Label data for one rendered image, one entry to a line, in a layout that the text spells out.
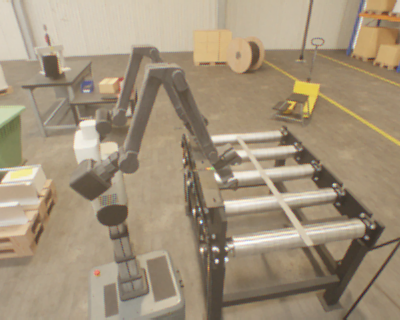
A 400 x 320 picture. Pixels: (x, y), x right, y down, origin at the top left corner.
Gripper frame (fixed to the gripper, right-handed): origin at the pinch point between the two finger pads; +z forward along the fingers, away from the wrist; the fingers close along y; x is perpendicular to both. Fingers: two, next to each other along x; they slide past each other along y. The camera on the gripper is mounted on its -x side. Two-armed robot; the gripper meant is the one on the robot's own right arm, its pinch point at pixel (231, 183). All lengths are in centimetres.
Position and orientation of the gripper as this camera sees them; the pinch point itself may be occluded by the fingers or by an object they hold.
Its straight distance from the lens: 130.6
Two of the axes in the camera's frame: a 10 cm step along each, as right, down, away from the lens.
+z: 4.7, 6.4, 6.1
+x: -8.2, 5.7, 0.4
